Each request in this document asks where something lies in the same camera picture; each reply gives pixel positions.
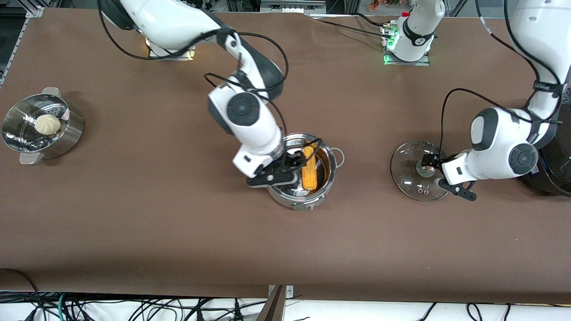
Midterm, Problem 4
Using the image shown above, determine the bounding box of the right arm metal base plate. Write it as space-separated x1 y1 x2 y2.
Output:
147 38 196 61

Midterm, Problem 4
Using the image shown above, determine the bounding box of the black rice cooker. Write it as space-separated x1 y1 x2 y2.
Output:
517 120 571 198

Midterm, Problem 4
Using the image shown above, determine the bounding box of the brown table cover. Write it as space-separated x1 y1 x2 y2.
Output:
0 8 571 305

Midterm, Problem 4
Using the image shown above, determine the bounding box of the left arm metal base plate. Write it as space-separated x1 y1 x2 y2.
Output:
383 25 431 66

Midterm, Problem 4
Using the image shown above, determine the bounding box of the long black table cable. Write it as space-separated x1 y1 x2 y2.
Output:
311 17 395 41

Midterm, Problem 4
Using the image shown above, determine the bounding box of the short black table cable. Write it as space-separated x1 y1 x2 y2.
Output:
353 12 386 27

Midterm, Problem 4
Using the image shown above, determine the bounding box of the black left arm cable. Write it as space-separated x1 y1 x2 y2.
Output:
439 0 560 156

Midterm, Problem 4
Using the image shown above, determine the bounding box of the black looped floor cable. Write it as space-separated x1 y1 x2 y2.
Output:
0 267 43 321

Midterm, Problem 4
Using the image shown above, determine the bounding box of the aluminium profile rail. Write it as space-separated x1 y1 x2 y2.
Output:
0 7 44 86

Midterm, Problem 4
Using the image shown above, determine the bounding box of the steel pot with grey handles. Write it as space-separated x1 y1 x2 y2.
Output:
267 132 345 211

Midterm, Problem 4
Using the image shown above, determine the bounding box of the dark metal bar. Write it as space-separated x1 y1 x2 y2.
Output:
257 285 287 321

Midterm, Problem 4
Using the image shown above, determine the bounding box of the white steamed bun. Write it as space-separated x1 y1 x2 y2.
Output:
35 114 61 136

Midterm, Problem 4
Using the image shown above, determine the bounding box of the steel steamer pot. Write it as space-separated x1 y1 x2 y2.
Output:
2 87 84 165

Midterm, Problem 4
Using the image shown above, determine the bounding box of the glass lid with copper knob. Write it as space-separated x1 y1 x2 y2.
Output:
390 140 452 202

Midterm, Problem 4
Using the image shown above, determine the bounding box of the yellow corn cob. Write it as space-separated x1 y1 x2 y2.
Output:
301 144 319 191

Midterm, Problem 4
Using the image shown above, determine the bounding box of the silver background frame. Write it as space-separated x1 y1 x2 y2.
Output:
260 0 327 14

